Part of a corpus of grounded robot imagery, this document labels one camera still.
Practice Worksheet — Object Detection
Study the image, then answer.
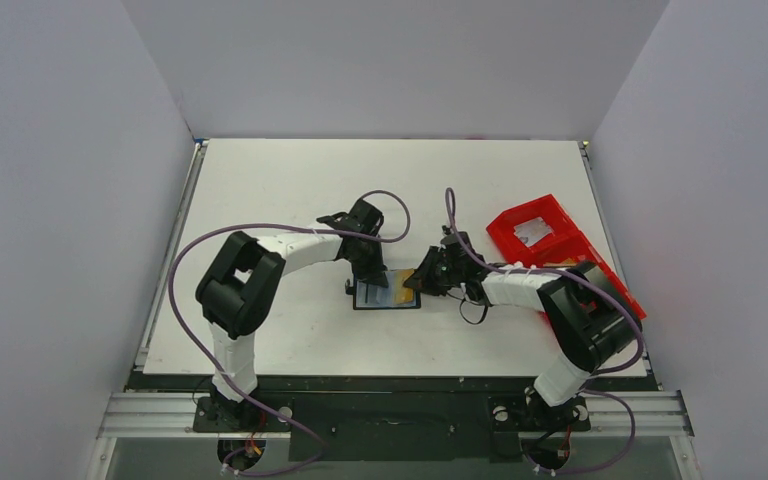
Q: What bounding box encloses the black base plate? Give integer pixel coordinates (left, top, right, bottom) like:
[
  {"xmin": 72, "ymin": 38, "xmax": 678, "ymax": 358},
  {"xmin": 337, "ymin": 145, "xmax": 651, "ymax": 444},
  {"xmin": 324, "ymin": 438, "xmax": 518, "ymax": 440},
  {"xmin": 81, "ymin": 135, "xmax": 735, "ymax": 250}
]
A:
[{"xmin": 126, "ymin": 375, "xmax": 656, "ymax": 471}]

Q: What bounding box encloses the silver card in bin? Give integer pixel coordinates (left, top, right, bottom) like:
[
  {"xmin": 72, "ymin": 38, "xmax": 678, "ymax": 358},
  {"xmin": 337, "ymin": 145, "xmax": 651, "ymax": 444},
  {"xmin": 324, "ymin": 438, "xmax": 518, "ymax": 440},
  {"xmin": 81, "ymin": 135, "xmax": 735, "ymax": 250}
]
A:
[{"xmin": 514, "ymin": 217, "xmax": 553, "ymax": 248}]

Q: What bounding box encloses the aluminium frame rail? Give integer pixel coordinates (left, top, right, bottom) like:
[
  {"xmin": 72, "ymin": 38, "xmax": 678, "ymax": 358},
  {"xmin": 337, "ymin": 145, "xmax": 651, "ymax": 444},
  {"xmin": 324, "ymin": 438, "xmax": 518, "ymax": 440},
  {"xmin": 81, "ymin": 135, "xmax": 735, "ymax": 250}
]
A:
[{"xmin": 98, "ymin": 391, "xmax": 693, "ymax": 440}]

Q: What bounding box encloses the red plastic bin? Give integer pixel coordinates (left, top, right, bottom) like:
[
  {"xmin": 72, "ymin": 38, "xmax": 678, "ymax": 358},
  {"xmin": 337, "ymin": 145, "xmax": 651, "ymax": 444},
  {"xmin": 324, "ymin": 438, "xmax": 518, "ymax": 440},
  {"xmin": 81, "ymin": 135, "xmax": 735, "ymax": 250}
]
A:
[{"xmin": 486, "ymin": 194, "xmax": 647, "ymax": 320}]

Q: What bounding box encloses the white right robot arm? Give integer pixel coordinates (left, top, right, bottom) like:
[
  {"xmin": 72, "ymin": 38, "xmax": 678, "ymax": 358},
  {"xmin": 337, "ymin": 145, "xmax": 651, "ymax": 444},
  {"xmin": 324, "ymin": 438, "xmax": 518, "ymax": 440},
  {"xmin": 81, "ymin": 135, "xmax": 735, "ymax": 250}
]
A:
[{"xmin": 403, "ymin": 229, "xmax": 644, "ymax": 427}]

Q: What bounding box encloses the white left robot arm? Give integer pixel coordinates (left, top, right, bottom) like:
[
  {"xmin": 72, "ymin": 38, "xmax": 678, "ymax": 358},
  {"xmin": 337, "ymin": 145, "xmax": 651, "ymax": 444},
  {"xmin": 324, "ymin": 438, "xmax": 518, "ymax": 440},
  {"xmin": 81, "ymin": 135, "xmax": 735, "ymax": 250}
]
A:
[{"xmin": 196, "ymin": 198, "xmax": 389, "ymax": 430}]

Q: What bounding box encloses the black leather card holder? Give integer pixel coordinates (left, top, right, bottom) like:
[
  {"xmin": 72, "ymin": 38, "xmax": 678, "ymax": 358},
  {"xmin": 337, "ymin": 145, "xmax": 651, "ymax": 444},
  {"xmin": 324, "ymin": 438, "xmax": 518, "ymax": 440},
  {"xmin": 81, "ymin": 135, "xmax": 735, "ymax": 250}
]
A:
[{"xmin": 344, "ymin": 269, "xmax": 421, "ymax": 311}]

